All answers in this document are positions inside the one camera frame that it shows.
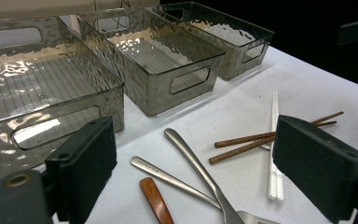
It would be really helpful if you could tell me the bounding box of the white chopstick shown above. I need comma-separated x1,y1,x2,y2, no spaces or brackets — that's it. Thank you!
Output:
273,91,284,202
267,91,278,201

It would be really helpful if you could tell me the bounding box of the metal table knife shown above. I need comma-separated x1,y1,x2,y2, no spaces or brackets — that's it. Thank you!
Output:
163,127,247,224

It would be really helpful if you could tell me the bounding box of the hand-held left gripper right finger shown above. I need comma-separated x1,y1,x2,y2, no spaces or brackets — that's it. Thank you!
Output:
272,115,358,223

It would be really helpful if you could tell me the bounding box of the brown wooden spoon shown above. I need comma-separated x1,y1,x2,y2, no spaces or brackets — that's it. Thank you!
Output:
139,176,175,224

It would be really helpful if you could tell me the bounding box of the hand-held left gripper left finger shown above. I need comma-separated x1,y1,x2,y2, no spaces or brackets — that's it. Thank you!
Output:
45,116,118,224

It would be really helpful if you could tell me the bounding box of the smoky clear plastic bin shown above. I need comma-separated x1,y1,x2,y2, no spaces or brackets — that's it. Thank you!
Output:
152,1,275,81
0,16,126,182
76,7,226,118

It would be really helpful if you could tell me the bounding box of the metal fork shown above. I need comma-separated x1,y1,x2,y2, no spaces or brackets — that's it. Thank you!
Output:
130,156,282,224

